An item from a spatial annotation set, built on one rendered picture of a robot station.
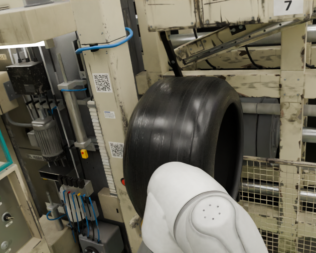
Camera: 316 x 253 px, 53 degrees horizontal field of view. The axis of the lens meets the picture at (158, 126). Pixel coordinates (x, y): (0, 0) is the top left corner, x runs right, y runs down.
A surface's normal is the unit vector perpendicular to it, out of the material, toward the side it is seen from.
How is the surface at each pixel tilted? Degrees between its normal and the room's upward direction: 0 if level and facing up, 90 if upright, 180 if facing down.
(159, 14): 90
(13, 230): 90
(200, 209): 16
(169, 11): 90
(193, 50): 90
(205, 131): 56
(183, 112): 34
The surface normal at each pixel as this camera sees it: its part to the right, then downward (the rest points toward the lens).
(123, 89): 0.89, 0.07
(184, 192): -0.43, -0.70
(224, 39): -0.44, 0.44
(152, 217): -0.85, -0.18
